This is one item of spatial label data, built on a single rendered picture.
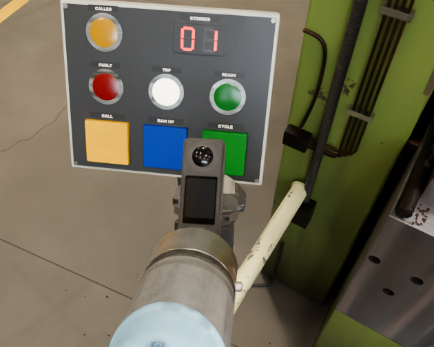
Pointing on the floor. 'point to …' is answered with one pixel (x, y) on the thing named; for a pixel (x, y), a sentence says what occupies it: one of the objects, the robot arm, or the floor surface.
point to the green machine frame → (331, 222)
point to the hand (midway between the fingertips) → (217, 173)
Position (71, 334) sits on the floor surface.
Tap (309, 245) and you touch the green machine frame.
